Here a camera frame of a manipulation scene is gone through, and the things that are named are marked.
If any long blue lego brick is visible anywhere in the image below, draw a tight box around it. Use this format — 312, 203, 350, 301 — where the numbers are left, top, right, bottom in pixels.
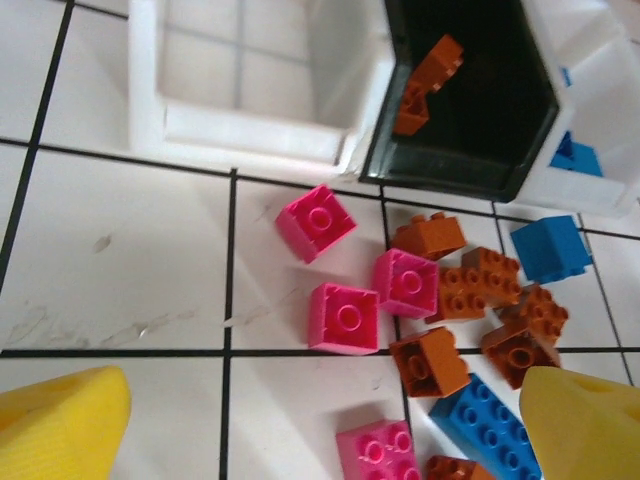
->
428, 372, 545, 480

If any black plastic bin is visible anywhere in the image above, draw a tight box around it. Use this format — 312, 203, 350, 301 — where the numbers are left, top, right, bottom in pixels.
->
358, 0, 561, 204

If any white plastic bin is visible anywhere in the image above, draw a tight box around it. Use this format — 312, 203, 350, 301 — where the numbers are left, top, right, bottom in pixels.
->
127, 0, 399, 176
514, 0, 640, 219

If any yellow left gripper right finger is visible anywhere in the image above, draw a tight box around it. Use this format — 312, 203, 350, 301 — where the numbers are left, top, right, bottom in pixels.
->
519, 366, 640, 480

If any pink square lego brick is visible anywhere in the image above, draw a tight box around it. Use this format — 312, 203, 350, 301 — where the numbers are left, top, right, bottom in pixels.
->
372, 248, 442, 321
307, 282, 382, 357
274, 183, 359, 265
334, 419, 426, 480

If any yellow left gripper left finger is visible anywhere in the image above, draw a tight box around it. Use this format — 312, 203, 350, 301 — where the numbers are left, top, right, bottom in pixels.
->
0, 365, 132, 480

